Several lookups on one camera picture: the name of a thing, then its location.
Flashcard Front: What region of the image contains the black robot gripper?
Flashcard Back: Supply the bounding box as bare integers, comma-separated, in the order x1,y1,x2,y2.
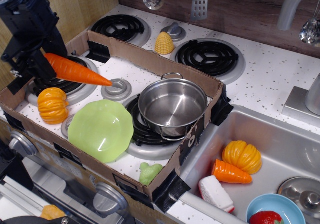
1,27,68,80

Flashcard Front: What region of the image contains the orange toy carrot green top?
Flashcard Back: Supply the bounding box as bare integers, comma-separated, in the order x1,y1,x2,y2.
45,53,113,86

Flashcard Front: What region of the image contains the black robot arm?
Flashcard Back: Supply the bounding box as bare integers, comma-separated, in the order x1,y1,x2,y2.
0,0,68,80

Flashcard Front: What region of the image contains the silver stove knob under plate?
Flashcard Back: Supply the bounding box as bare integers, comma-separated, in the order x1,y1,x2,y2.
61,114,75,139

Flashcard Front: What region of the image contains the light green plastic plate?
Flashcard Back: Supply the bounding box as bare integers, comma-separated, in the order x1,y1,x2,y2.
67,99,134,163

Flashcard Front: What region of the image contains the orange toy carrot in sink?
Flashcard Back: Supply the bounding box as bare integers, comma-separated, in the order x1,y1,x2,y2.
211,159,253,184

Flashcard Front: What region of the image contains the orange toy pumpkin on stove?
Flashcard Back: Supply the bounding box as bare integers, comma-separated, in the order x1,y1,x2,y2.
37,87,69,125

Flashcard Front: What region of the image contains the silver oven knob left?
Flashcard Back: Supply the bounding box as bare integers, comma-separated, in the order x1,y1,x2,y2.
9,130,38,157

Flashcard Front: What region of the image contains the silver oven knob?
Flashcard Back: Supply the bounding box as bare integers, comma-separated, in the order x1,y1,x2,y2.
9,130,38,157
93,182,129,217

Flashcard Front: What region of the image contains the silver stove knob centre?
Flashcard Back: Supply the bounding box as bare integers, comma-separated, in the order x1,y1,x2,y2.
101,78,132,101

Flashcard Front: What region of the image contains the black burner back left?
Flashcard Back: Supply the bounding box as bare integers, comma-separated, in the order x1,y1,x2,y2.
88,14,152,47

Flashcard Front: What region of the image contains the brown cardboard fence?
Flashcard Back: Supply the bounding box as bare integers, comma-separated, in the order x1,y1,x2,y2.
0,31,225,212

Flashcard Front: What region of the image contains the yellow toy corn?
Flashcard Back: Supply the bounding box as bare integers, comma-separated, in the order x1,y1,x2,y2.
154,32,175,55

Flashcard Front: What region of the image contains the black burner front right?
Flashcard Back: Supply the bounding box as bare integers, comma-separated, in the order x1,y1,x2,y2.
123,94,182,160

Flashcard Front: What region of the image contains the stainless steel pot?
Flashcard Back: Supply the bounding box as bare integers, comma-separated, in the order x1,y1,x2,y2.
138,72,208,141

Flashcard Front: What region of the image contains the silver stove knob back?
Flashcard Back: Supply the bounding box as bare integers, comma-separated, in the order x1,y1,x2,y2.
161,22,187,42

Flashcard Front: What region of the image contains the orange toy under counter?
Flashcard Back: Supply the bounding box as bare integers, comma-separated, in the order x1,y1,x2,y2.
40,204,66,220

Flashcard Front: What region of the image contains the silver oven knob right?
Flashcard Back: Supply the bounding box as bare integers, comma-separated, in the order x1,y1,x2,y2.
93,182,129,217

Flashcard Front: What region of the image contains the green toy broccoli piece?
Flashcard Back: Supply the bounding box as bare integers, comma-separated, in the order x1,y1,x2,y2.
139,162,163,186

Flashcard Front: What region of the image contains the hanging grey toy spatula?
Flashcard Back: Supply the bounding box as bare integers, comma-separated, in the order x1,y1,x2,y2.
190,0,208,21

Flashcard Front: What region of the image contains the black burner back right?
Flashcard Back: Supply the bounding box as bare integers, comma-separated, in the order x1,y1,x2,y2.
170,38,246,85

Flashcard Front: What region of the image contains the white red toy cake slice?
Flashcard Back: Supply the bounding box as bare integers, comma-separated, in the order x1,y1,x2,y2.
198,175,235,213

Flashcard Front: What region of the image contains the orange toy pumpkin in sink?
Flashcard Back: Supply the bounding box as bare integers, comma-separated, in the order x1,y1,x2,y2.
222,140,263,174

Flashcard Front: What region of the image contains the silver sink faucet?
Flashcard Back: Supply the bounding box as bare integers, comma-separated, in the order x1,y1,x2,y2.
277,0,320,126

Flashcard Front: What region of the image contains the red toy strawberry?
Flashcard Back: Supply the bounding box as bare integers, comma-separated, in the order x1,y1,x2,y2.
249,211,284,224

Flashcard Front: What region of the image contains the light blue bowl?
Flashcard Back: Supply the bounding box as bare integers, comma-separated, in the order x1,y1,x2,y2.
245,193,306,224

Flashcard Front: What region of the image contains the silver pot lid in sink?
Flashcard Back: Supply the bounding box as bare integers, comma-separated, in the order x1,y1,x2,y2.
277,176,320,224

